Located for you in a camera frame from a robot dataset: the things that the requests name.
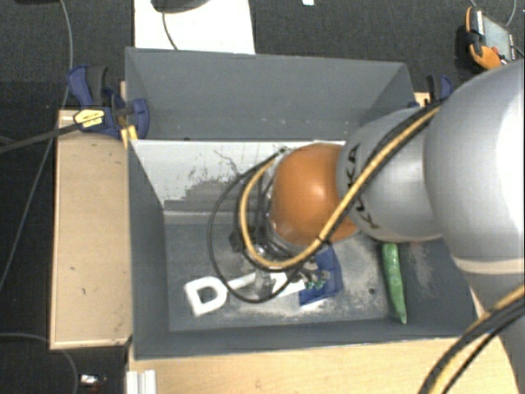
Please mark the pale wood board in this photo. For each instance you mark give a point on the pale wood board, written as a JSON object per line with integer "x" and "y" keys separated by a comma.
{"x": 90, "y": 228}

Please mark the blue flat block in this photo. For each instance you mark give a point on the blue flat block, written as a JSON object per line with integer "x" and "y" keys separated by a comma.
{"x": 330, "y": 271}

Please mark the green toy pea pod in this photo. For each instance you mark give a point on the green toy pea pod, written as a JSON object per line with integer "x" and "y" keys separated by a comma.
{"x": 394, "y": 281}

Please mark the grey metal bin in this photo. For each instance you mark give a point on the grey metal bin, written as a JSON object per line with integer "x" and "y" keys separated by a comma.
{"x": 246, "y": 97}

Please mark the white letter D block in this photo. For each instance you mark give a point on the white letter D block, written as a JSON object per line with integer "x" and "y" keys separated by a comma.
{"x": 193, "y": 296}

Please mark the white letter Z block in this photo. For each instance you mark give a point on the white letter Z block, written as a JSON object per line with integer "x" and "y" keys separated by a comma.
{"x": 242, "y": 282}

